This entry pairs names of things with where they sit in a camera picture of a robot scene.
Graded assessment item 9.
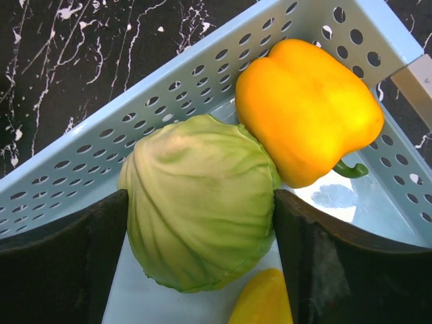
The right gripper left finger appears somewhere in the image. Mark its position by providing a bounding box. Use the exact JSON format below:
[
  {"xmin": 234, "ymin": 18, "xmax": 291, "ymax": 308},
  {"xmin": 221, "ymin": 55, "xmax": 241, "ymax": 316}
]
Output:
[{"xmin": 1, "ymin": 190, "xmax": 128, "ymax": 323}]

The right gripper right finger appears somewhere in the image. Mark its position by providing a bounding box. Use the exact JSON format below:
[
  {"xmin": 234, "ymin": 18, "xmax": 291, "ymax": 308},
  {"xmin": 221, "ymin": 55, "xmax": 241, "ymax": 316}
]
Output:
[{"xmin": 273, "ymin": 189, "xmax": 431, "ymax": 324}]

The yellow star fruit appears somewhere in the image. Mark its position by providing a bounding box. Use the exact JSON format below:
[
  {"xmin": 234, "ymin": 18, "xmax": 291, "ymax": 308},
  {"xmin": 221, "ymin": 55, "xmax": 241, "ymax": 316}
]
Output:
[{"xmin": 228, "ymin": 268, "xmax": 293, "ymax": 324}]

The green cabbage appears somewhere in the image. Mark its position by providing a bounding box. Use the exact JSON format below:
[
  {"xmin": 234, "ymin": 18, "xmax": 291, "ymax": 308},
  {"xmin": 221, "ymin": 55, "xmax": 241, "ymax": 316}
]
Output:
[{"xmin": 118, "ymin": 114, "xmax": 281, "ymax": 293}]

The orange bell pepper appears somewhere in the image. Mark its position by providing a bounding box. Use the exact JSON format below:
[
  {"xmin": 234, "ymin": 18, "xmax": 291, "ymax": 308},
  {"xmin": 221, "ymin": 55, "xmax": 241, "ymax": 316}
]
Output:
[{"xmin": 235, "ymin": 38, "xmax": 384, "ymax": 188}]

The light blue plastic basket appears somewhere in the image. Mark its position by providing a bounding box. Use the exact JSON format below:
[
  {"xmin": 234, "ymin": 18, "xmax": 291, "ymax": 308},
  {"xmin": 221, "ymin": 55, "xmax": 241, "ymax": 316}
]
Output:
[{"xmin": 1, "ymin": 1, "xmax": 431, "ymax": 323}]

